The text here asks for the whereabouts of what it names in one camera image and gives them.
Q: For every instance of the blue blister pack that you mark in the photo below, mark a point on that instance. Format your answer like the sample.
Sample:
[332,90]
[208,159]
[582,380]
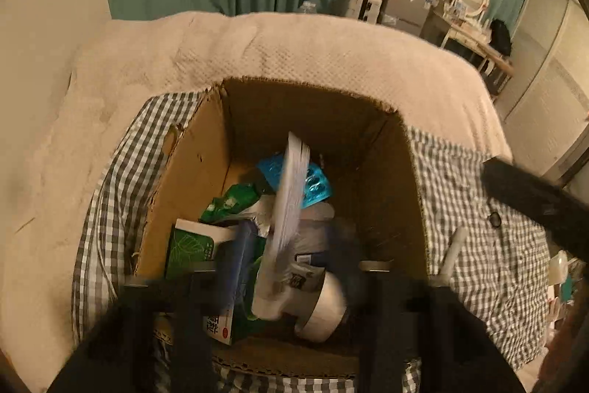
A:
[317,186]

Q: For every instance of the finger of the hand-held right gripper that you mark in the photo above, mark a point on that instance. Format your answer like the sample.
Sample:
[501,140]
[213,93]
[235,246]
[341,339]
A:
[529,199]

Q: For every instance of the white plastic bottle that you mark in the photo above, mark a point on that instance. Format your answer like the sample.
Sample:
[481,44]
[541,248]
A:
[317,305]

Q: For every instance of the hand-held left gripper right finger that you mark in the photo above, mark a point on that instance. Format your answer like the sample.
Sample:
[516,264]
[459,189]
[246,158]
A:
[377,319]

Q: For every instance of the cardboard box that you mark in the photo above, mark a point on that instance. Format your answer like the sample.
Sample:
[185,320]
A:
[391,190]

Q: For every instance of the white wardrobe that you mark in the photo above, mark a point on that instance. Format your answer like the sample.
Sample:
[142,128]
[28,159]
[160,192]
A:
[543,66]

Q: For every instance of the dressing table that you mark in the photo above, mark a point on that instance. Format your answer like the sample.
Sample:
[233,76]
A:
[478,47]

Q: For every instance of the green foil sachet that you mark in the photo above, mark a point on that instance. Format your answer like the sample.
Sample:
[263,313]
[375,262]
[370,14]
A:
[230,202]

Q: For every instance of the small black round object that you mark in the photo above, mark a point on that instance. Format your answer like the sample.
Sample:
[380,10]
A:
[494,219]

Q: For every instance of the grey checked cloth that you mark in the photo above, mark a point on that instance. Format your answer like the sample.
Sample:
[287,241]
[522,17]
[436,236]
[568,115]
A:
[483,282]

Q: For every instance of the cream blanket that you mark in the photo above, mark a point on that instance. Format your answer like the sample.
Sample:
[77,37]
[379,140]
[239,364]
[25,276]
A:
[115,98]

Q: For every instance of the long white stick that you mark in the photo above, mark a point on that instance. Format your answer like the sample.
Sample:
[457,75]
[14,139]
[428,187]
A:
[448,259]

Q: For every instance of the green medicine box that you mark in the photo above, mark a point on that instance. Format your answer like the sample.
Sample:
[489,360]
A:
[191,248]

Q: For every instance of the grey cabinet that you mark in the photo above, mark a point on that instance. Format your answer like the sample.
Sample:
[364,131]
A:
[405,6]

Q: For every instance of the white low cabinet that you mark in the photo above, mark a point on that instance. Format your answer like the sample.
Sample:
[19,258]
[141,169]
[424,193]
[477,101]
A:
[368,4]

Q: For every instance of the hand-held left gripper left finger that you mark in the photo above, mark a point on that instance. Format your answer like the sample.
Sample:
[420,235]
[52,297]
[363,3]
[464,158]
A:
[234,268]

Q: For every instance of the black bag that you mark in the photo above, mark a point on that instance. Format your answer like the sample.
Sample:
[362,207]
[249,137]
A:
[500,36]

